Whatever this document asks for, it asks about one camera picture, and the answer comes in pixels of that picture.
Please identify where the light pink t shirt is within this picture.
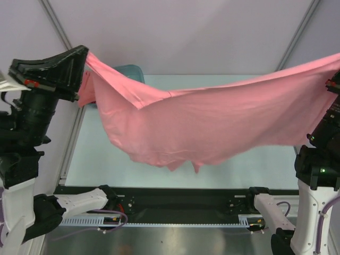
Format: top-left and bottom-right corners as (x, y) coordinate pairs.
(86, 53), (339, 171)

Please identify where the white slotted cable duct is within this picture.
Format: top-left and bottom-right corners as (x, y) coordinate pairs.
(60, 214), (265, 228)

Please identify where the left aluminium corner post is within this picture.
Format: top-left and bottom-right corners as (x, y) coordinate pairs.
(38, 0), (72, 50)

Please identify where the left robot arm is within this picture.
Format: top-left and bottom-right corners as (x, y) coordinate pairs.
(1, 45), (117, 254)

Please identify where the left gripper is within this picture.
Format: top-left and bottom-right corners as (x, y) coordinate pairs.
(12, 44), (91, 145)

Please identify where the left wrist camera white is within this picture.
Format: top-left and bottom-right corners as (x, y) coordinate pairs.
(0, 72), (27, 92)

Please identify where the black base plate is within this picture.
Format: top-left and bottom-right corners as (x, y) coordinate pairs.
(53, 186), (300, 224)

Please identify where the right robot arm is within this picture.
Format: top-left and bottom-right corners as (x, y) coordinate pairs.
(245, 69), (339, 254)

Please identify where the right aluminium corner post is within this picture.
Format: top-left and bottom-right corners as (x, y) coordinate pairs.
(275, 0), (322, 71)

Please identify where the teal plastic bin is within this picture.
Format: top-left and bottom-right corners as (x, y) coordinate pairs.
(87, 64), (146, 109)

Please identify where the salmon red t shirt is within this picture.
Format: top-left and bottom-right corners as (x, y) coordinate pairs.
(78, 71), (96, 108)

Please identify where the aluminium corner post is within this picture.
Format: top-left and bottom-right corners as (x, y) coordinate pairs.
(275, 0), (322, 71)
(38, 0), (72, 50)

